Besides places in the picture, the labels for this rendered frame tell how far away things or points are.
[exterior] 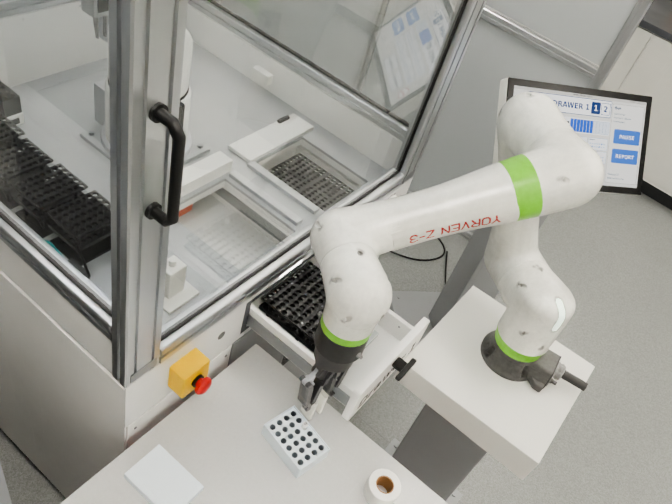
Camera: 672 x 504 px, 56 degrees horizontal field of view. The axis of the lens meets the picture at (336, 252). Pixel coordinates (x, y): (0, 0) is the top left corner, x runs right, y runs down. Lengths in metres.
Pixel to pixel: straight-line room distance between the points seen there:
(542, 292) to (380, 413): 1.13
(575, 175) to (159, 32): 0.73
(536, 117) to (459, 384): 0.64
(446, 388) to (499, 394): 0.13
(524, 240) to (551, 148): 0.36
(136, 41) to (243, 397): 0.91
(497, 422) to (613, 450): 1.36
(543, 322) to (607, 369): 1.64
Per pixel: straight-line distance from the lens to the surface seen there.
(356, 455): 1.45
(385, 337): 1.55
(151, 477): 1.34
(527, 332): 1.51
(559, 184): 1.16
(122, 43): 0.76
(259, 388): 1.48
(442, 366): 1.56
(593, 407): 2.91
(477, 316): 1.71
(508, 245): 1.51
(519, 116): 1.28
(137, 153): 0.84
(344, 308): 1.01
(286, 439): 1.39
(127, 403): 1.29
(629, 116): 2.22
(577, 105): 2.10
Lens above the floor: 2.00
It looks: 43 degrees down
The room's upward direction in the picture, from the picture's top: 19 degrees clockwise
